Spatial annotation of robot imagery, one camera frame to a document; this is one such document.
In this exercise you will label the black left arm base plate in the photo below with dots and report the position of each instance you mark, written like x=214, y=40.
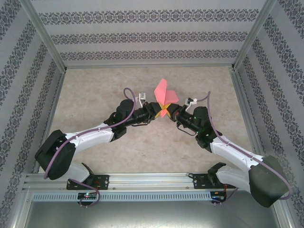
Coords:
x=104, y=181

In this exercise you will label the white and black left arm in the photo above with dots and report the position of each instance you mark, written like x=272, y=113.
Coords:
x=95, y=137

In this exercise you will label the aluminium mounting rail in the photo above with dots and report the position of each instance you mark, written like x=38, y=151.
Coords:
x=152, y=180

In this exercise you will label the grey sheet metal panel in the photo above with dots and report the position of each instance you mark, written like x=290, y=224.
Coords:
x=152, y=216

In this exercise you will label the pink paper sheet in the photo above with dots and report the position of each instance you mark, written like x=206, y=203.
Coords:
x=162, y=91

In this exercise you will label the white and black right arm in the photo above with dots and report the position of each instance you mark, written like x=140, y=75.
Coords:
x=237, y=156

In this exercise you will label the aluminium frame post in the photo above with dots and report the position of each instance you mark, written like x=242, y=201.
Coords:
x=42, y=35
x=255, y=35

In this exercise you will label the aluminium back rail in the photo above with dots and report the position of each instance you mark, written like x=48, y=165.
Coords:
x=149, y=67

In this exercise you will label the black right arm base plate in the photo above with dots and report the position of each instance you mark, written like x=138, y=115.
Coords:
x=198, y=181

